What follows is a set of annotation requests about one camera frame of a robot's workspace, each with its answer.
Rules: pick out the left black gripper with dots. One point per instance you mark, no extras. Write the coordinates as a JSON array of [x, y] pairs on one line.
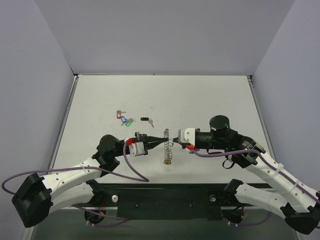
[[139, 139]]

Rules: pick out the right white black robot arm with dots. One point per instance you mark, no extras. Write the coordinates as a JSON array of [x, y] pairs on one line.
[[292, 200]]

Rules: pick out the blue key tag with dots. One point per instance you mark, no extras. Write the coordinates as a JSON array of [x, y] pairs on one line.
[[123, 120]]

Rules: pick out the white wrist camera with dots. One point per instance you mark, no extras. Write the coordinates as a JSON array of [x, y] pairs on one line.
[[188, 131], [136, 148]]

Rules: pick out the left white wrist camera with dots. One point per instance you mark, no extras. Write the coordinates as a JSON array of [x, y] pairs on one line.
[[136, 148]]

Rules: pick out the green key tag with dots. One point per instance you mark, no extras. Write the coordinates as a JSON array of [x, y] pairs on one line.
[[129, 122]]

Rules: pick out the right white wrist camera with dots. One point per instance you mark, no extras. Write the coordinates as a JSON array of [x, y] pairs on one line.
[[188, 131]]

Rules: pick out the white disc wire keyring holder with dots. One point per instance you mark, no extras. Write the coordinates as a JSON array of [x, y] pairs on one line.
[[168, 155]]

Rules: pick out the black tag silver key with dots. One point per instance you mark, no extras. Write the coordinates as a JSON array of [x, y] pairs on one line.
[[149, 120]]

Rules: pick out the red tag key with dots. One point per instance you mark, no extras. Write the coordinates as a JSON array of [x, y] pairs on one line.
[[119, 113]]

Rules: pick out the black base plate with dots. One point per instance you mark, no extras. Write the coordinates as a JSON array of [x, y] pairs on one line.
[[164, 201]]

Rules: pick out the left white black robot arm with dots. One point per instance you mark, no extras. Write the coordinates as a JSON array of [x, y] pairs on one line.
[[38, 196]]

